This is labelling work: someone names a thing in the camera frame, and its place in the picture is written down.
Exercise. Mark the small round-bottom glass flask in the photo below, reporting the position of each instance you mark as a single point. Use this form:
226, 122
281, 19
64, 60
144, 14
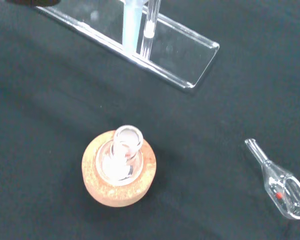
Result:
120, 162

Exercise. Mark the glass weighing funnel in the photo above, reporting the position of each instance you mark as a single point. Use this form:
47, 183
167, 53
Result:
287, 190

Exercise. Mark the black bench cloth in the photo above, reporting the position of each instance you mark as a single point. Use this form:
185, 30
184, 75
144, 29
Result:
52, 105

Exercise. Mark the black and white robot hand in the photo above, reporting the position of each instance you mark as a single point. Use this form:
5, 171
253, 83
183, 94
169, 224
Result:
32, 2

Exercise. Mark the clear acrylic funnel stand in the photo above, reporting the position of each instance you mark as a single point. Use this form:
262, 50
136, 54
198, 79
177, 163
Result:
180, 57

